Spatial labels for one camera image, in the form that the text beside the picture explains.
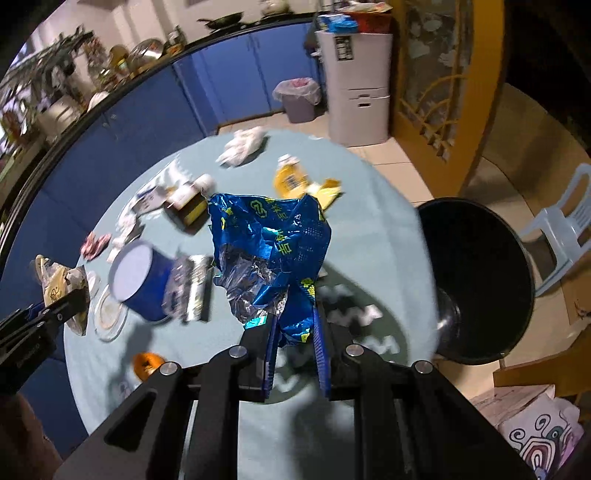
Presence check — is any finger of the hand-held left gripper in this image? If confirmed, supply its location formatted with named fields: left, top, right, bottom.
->
left=42, top=288, right=91, bottom=326

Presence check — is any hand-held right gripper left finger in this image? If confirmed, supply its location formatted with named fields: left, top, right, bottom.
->
left=53, top=314, right=280, bottom=480

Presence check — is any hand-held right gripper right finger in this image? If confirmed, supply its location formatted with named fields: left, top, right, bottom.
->
left=311, top=302, right=539, bottom=480

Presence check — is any beige wrapper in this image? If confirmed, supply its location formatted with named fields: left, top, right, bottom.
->
left=34, top=255, right=90, bottom=335

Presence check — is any pink wrapper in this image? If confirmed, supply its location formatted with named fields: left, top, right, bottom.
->
left=82, top=232, right=112, bottom=260

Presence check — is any blue foil snack bag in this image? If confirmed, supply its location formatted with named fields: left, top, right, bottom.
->
left=208, top=193, right=332, bottom=347

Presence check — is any black trash bin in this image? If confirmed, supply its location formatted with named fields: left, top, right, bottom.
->
left=416, top=198, right=536, bottom=366

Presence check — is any white tissue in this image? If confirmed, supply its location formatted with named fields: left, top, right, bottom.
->
left=216, top=129, right=269, bottom=167

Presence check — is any person's left forearm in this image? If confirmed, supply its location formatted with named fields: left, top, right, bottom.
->
left=0, top=392, right=64, bottom=480

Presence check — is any clear plastic lid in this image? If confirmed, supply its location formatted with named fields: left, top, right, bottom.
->
left=95, top=284, right=131, bottom=342

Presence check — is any blue paper cup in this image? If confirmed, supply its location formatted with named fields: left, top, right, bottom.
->
left=108, top=240, right=174, bottom=323

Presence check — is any white crumpled paper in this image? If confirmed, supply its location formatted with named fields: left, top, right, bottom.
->
left=115, top=215, right=144, bottom=248

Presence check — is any black kitchen countertop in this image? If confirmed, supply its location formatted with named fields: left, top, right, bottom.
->
left=0, top=11, right=320, bottom=250

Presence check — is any brown bottle with white cap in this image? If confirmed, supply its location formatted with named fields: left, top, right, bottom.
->
left=164, top=174, right=216, bottom=234

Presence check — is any white printed paper leaflet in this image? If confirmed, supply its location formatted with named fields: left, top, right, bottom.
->
left=156, top=161, right=192, bottom=190

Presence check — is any yellow torn wrapper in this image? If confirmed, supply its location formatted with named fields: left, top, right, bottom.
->
left=307, top=179, right=343, bottom=212

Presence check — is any yellow pouch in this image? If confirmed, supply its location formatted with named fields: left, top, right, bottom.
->
left=273, top=154, right=309, bottom=198

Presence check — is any white kitchen appliance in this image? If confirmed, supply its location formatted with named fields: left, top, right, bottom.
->
left=37, top=95, right=88, bottom=136

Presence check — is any white printed bag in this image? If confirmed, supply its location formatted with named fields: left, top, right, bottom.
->
left=499, top=397, right=585, bottom=480

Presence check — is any grey bin with plastic liner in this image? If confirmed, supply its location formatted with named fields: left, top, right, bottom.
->
left=272, top=78, right=322, bottom=124

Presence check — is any metal bowl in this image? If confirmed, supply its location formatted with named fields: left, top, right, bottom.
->
left=129, top=39, right=165, bottom=62

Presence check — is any white storage cabinet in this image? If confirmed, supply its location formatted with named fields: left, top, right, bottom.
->
left=315, top=28, right=394, bottom=147

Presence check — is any light blue plastic chair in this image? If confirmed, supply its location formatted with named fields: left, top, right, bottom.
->
left=519, top=162, right=591, bottom=297

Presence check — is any yellow wooden glass door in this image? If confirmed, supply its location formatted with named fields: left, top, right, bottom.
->
left=392, top=0, right=507, bottom=195

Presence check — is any black wok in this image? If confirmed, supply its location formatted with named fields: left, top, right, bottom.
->
left=198, top=11, right=245, bottom=31

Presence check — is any blue striped package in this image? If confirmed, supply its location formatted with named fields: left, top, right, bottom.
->
left=318, top=14, right=357, bottom=34

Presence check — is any red cardboard box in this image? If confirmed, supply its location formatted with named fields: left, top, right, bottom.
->
left=352, top=11, right=393, bottom=34

